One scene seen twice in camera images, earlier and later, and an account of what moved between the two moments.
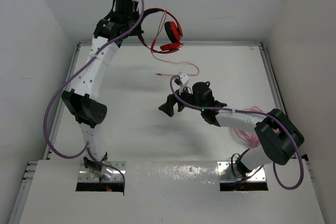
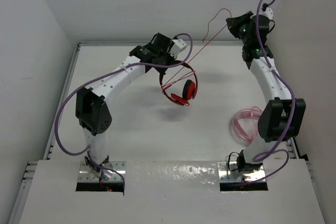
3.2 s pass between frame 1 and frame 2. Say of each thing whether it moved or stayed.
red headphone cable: moved
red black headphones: moved
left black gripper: moved
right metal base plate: stayed
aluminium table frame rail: stayed
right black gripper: moved
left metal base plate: stayed
